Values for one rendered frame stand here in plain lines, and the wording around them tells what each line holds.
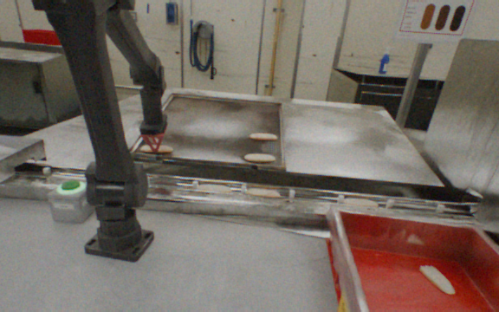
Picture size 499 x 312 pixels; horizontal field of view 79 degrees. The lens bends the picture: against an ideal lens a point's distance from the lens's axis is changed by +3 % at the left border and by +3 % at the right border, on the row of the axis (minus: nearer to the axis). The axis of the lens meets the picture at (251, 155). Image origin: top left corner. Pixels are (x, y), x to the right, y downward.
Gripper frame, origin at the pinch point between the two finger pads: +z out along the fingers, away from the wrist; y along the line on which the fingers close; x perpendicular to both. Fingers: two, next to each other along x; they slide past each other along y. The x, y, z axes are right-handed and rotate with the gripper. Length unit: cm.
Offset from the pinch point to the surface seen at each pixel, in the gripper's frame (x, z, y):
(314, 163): -52, 1, -5
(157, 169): 0.5, 8.8, -0.2
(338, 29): -162, 7, 312
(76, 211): 12.3, 0.5, -29.6
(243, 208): -27.3, 1.7, -26.9
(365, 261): -54, 3, -42
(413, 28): -110, -32, 63
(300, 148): -48.6, 1.2, 3.9
